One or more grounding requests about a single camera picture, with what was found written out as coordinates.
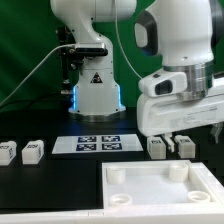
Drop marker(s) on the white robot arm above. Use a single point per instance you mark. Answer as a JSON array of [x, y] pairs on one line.
[[183, 94]]

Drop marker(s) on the white marker sheet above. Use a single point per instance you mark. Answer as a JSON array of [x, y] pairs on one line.
[[97, 144]]

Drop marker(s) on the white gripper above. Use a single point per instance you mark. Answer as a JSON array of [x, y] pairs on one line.
[[167, 114]]

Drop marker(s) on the black camera stand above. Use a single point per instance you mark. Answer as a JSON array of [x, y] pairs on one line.
[[69, 60]]

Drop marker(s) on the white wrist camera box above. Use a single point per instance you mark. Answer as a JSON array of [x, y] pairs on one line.
[[163, 83]]

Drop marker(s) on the white square table top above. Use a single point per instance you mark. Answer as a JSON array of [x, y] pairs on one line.
[[172, 187]]

